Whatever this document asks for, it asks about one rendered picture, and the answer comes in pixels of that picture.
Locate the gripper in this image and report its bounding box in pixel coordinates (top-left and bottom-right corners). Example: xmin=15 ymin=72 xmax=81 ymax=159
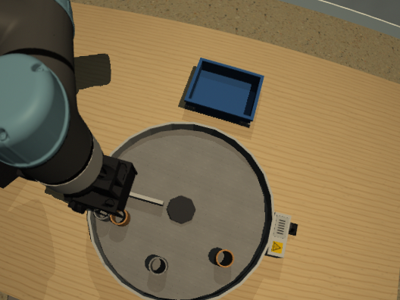
xmin=64 ymin=152 xmax=137 ymax=218

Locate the blue rectangular crate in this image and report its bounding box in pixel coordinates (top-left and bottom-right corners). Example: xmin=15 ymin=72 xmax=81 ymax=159
xmin=184 ymin=58 xmax=264 ymax=128

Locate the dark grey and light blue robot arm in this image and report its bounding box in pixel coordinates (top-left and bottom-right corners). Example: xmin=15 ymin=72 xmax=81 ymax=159
xmin=0 ymin=0 xmax=103 ymax=194

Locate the bronze bushing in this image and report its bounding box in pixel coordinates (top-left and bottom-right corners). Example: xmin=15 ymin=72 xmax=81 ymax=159
xmin=214 ymin=249 xmax=234 ymax=267
xmin=110 ymin=210 xmax=130 ymax=227

